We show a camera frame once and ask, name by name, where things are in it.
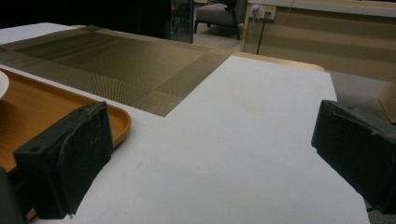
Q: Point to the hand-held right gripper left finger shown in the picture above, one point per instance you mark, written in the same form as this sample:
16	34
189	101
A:
62	161

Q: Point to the white ceramic plate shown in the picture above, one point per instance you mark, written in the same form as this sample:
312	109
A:
3	85

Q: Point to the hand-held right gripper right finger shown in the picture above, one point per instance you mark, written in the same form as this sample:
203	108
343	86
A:
361	149

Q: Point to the wooden table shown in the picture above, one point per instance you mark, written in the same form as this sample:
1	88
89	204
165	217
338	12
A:
280	60

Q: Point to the dark grey chair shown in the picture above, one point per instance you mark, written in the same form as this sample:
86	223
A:
214	14

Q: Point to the brown woven placemat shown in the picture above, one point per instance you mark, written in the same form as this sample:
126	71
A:
109	68

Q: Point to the white wall outlet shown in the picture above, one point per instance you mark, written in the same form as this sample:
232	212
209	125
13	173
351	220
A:
263	11

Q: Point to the glass-fronted cabinet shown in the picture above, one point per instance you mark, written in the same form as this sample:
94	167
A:
182	21

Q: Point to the orange wood-grain tray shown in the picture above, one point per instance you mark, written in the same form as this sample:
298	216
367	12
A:
31	118

